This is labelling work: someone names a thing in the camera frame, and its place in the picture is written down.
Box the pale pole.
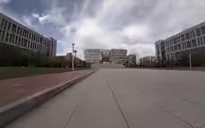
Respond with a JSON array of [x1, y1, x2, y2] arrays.
[[188, 51, 193, 70]]

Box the green grass lawn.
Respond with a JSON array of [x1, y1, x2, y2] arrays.
[[0, 66, 88, 82]]

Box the wide pale stairway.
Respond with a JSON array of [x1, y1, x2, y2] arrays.
[[90, 62, 126, 70]]

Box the pale twin-block building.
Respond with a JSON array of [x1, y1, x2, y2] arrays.
[[83, 48, 128, 65]]

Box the pale lamp post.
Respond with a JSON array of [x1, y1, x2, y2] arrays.
[[70, 42, 78, 72]]

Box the large grey windowed building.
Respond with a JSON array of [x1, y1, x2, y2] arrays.
[[154, 17, 205, 68]]

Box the long grey office building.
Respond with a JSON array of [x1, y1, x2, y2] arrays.
[[0, 7, 58, 57]]

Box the grey stone kerb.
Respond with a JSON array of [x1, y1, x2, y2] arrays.
[[0, 70, 96, 128]]

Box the row of dark trees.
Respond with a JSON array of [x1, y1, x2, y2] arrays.
[[0, 40, 88, 70]]

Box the low distant buildings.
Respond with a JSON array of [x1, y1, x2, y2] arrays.
[[126, 54, 158, 68]]

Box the red brick path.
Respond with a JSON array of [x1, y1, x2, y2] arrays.
[[0, 69, 94, 112]]

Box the grey concrete slab pavement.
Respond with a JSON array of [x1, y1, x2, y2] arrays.
[[3, 68, 205, 128]]

